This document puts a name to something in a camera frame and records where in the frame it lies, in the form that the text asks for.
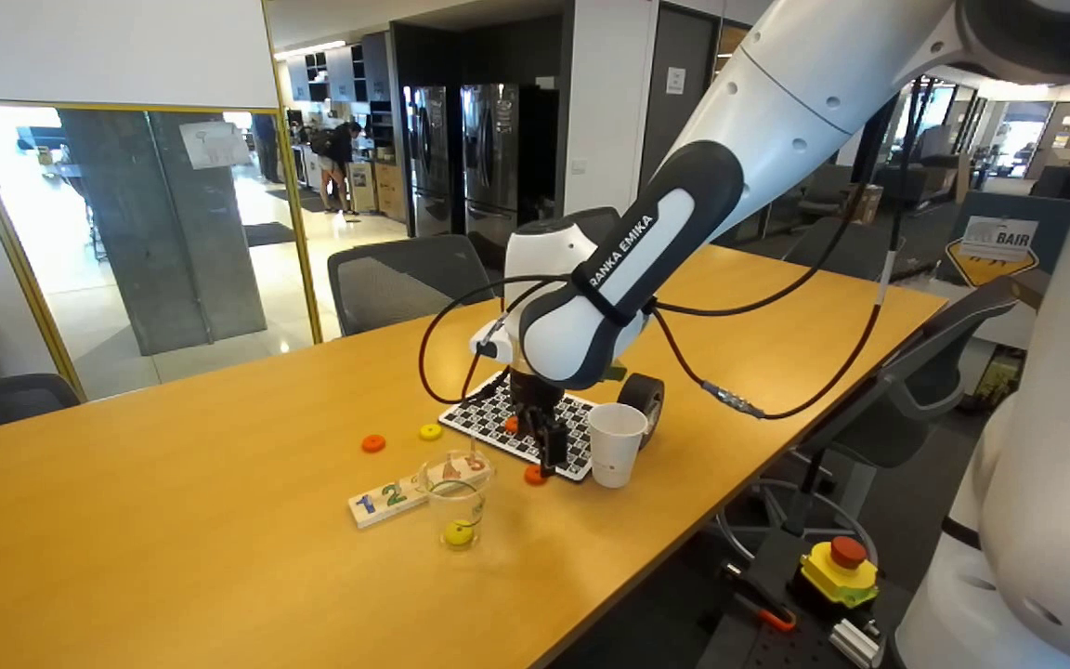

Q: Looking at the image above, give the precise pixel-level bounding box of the black cable silver connector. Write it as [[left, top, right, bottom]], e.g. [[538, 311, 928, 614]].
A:
[[650, 70, 902, 424]]

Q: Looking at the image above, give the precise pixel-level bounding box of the dark office chair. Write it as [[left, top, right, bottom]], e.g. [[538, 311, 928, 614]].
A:
[[0, 371, 82, 441]]

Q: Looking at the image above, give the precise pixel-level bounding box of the yellow red emergency stop button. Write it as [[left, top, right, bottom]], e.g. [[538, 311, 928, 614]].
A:
[[799, 536, 884, 614]]

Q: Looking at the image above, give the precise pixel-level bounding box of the black armrest office chair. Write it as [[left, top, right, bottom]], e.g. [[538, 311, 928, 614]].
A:
[[793, 274, 1023, 497]]

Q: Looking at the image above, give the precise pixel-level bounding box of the black clamp orange handle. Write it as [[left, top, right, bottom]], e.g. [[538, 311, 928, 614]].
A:
[[722, 562, 804, 640]]

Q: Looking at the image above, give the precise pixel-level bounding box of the white paper cup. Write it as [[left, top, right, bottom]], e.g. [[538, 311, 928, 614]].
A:
[[583, 403, 655, 490]]

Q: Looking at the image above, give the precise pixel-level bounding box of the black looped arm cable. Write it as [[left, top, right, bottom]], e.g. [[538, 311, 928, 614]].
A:
[[415, 274, 526, 407]]

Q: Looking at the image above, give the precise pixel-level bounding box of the grey office chair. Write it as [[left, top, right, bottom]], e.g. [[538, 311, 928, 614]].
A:
[[327, 235, 493, 337]]

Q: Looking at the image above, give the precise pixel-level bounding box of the checkered calibration board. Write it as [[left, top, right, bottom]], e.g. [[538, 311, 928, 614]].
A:
[[437, 371, 597, 487]]

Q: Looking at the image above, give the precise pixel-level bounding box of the distant standing person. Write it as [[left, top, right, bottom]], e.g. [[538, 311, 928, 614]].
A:
[[317, 103, 365, 215]]

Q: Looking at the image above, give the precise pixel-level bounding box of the black display cabinet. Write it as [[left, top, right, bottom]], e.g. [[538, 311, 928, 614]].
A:
[[390, 15, 569, 254]]

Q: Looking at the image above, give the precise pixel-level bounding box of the yellow white floor sign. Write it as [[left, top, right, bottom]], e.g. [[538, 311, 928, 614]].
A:
[[939, 215, 1048, 294]]

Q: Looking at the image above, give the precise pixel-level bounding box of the white paper sheet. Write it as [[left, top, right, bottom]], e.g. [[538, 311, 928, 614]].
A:
[[178, 121, 252, 174]]

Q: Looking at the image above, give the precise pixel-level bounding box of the clear plastic cup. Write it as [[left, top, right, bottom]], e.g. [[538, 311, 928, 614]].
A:
[[419, 450, 493, 553]]

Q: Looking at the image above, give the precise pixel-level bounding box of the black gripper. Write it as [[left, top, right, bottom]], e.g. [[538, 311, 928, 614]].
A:
[[505, 367, 574, 472]]

